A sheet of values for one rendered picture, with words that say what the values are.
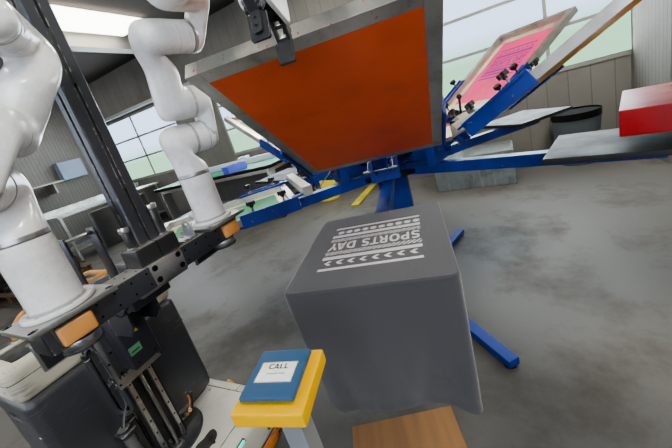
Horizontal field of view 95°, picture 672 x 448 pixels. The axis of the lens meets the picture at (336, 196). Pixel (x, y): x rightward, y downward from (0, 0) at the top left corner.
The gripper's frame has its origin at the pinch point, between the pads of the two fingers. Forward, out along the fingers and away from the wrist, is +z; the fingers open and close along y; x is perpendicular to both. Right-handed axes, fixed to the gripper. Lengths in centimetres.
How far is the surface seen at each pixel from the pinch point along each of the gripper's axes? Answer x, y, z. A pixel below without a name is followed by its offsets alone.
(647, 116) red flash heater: 91, -77, 19
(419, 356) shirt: 9, -34, 70
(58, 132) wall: -774, -482, -265
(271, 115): -20.0, -36.8, -2.2
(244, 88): -19.4, -22.8, -5.9
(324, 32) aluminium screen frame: 5.4, -15.1, -8.1
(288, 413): -8, 4, 57
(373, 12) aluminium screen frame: 15.8, -14.7, -8.2
